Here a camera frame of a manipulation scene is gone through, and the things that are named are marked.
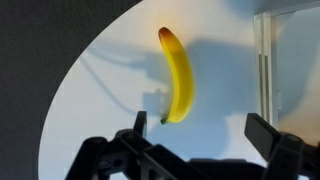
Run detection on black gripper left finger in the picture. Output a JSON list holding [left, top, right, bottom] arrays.
[[133, 111, 147, 137]]

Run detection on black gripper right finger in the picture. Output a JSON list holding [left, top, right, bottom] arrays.
[[244, 113, 281, 161]]

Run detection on yellow banana plush toy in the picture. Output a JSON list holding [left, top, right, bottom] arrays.
[[158, 27, 194, 124]]

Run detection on light wooden tray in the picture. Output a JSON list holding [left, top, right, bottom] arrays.
[[254, 0, 320, 145]]

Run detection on round white table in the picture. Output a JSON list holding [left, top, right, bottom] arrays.
[[38, 0, 320, 180]]

